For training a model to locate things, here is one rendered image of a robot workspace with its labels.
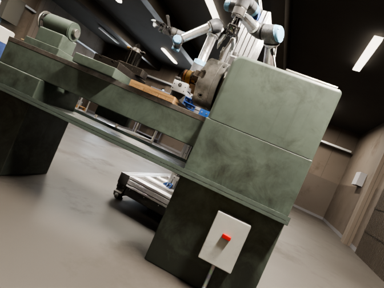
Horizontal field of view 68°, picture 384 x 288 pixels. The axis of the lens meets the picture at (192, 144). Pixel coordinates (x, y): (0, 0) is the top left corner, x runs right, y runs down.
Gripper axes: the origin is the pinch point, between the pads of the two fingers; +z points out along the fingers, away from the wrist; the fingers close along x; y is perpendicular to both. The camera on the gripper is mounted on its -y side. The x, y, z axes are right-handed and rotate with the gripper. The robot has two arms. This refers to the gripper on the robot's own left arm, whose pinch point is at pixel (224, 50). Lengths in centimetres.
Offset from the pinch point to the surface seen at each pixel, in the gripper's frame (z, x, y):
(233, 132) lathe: 41, 17, 30
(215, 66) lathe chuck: 11.6, -2.3, 7.9
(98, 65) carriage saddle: 36, -68, 0
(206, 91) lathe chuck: 26.9, -2.4, 11.6
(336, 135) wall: 13, 548, -754
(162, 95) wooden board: 38.2, -25.4, 10.2
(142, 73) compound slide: 31, -45, -22
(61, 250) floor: 118, -44, 60
